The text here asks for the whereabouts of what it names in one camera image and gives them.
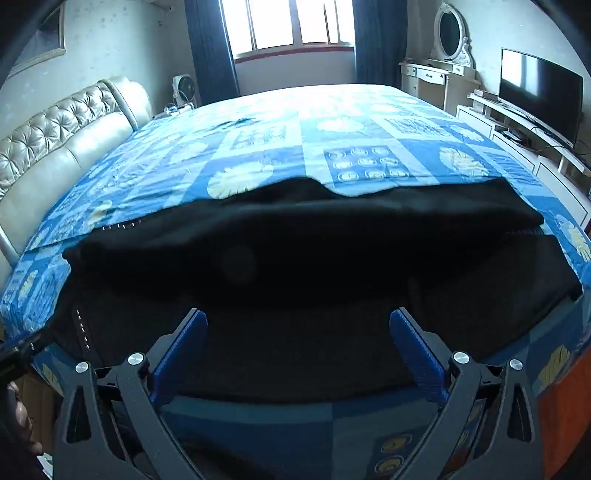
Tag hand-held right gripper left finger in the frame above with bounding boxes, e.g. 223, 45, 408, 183
54, 308, 208, 480

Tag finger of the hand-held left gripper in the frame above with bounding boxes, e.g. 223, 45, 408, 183
0, 330, 49, 370

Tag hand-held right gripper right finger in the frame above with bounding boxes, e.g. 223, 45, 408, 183
389, 308, 546, 480

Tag black pants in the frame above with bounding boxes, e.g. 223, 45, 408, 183
46, 176, 583, 402

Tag person's left hand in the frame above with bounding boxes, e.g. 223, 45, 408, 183
0, 383, 44, 462

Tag beige tufted headboard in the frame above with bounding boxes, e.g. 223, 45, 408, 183
0, 76, 153, 274

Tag white television stand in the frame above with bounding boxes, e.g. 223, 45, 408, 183
456, 90, 591, 232

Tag blue printed bed sheet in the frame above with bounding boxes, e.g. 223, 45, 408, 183
0, 83, 591, 480

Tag small white fan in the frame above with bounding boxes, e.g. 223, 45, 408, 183
172, 75, 200, 110

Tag white dressing table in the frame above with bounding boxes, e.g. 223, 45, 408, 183
399, 58, 479, 119

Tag black flat television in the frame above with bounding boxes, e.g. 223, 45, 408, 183
499, 47, 585, 148

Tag blue curtain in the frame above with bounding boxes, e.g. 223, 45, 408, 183
353, 0, 409, 88
185, 0, 241, 107

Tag white oval vanity mirror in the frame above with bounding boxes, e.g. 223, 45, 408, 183
427, 2, 476, 70

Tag window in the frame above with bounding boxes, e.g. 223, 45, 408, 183
219, 0, 356, 59

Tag framed wall picture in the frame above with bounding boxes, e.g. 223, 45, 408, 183
9, 4, 66, 77

